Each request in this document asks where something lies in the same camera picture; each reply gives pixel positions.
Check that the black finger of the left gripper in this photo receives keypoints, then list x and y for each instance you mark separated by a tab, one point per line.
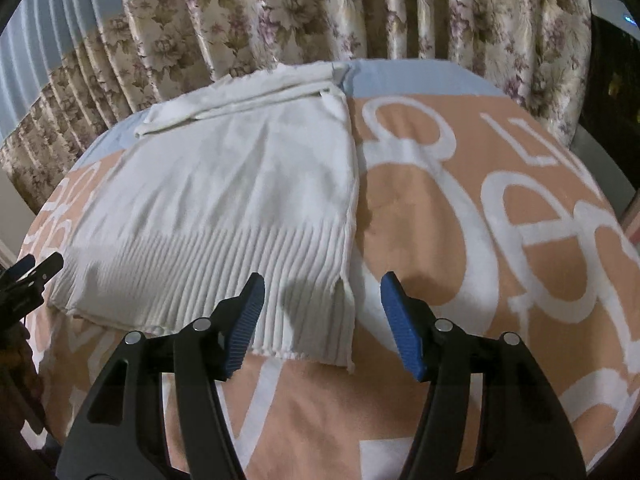
19	277
38	274

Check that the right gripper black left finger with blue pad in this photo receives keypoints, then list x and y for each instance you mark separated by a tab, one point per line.
154	410

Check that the white knit sweater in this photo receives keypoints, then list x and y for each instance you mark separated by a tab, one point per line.
256	174

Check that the orange white lettered bedsheet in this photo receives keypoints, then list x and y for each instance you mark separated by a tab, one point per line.
483	217

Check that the floral blue curtain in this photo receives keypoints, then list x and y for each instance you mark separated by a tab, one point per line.
71	69

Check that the black cabinet white top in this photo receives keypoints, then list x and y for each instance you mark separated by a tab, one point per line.
607	137

